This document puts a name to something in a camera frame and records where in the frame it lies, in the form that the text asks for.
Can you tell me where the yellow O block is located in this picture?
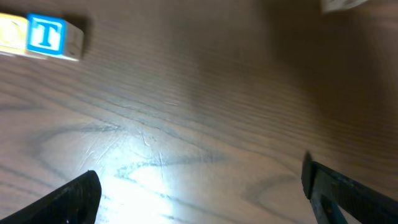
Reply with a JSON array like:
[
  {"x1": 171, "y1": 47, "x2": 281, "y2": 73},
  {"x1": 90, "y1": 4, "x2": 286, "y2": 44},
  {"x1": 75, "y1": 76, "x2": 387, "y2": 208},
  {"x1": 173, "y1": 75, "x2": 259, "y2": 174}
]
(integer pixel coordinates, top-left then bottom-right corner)
[{"x1": 1, "y1": 13, "x2": 28, "y2": 55}]

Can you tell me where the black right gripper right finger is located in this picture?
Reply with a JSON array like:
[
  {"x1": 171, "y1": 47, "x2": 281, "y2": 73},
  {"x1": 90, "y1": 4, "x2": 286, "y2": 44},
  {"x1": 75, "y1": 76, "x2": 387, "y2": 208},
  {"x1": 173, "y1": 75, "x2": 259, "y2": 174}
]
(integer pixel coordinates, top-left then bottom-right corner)
[{"x1": 301, "y1": 152, "x2": 397, "y2": 224}]

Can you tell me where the blue T letter block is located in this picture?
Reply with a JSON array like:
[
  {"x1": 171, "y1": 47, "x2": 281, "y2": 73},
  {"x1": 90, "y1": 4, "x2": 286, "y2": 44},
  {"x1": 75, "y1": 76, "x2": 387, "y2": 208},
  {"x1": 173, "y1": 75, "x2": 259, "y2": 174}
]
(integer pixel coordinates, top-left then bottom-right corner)
[{"x1": 26, "y1": 13, "x2": 84, "y2": 61}]

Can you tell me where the yellow block lower right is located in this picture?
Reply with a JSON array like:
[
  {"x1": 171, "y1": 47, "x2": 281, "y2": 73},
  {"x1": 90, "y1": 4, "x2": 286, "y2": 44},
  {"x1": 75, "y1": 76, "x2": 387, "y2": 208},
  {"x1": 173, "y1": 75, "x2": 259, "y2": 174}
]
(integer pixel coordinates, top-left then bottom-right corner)
[{"x1": 320, "y1": 0, "x2": 368, "y2": 13}]

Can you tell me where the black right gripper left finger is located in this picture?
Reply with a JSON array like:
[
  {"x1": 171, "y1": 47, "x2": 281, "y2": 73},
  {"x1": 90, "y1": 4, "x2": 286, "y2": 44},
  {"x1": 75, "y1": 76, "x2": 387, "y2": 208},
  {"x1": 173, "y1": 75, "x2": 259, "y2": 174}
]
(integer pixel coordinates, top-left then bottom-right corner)
[{"x1": 1, "y1": 170, "x2": 101, "y2": 224}]

